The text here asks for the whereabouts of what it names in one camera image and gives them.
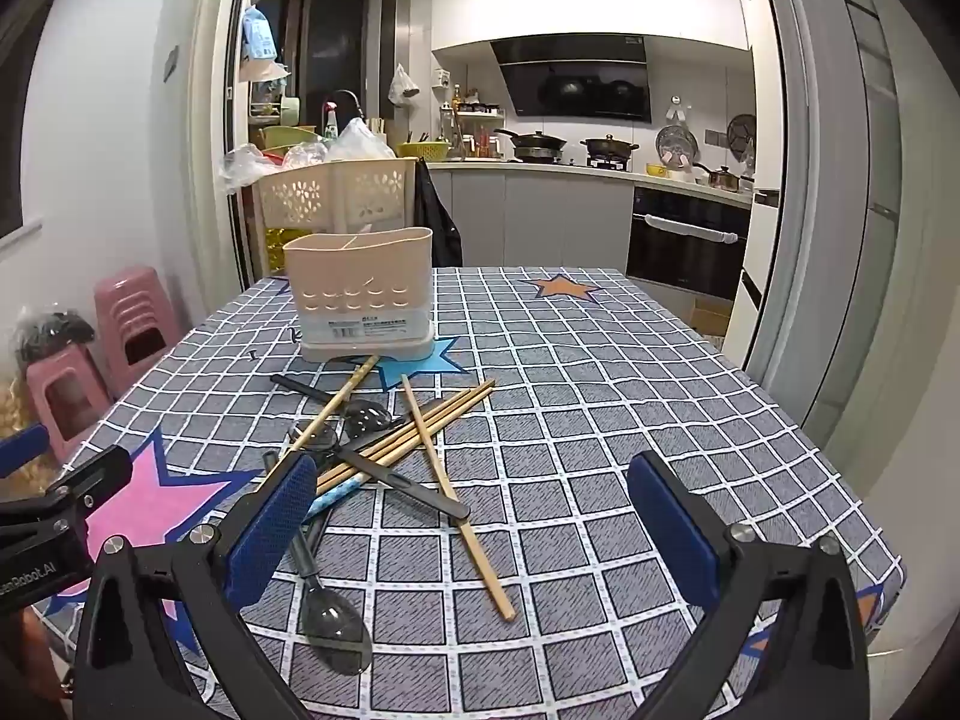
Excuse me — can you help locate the beige perforated plastic basket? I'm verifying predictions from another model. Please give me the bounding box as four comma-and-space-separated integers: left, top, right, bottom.
251, 157, 417, 278

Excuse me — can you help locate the grey checked star tablecloth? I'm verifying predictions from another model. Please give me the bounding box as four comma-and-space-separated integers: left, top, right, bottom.
41, 266, 905, 720

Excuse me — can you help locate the green plastic basin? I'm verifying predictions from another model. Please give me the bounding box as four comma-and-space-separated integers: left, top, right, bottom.
262, 126, 320, 152

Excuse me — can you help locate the white hanging plastic bag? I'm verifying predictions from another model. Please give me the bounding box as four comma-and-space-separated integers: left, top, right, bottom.
387, 64, 421, 108

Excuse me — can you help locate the beige plastic utensil holder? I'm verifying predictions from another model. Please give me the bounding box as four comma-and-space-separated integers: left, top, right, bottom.
283, 227, 437, 362

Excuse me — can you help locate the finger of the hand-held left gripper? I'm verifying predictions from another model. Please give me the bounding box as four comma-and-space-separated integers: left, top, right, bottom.
0, 446, 134, 533
0, 426, 50, 477

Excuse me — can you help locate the cardboard box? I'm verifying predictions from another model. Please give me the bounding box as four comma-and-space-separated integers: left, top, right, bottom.
686, 298, 733, 338

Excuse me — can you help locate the black built-in oven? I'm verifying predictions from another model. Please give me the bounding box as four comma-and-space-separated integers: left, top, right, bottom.
626, 187, 751, 301

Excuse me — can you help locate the clear plastic bag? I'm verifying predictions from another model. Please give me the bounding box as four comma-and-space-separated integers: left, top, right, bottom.
326, 118, 396, 163
219, 142, 265, 193

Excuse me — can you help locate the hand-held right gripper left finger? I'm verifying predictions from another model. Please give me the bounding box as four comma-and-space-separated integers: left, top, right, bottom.
73, 454, 317, 720

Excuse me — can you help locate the black range hood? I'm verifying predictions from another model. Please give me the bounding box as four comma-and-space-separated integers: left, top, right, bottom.
491, 36, 650, 123

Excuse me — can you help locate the small steel pot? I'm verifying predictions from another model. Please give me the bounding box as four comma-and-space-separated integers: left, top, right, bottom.
694, 163, 745, 191

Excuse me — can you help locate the black jacket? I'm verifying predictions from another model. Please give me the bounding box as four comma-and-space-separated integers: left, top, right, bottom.
415, 160, 464, 268

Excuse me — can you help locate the black plastic bag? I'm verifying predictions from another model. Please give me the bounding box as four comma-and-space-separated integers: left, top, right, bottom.
15, 307, 96, 362

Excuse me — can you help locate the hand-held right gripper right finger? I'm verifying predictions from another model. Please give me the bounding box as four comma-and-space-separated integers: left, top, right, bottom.
628, 451, 871, 720

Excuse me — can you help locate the blue packet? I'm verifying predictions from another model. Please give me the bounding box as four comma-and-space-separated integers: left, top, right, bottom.
242, 6, 280, 61

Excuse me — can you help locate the blue patterned chopstick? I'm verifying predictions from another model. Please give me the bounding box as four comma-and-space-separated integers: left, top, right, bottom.
304, 474, 370, 518

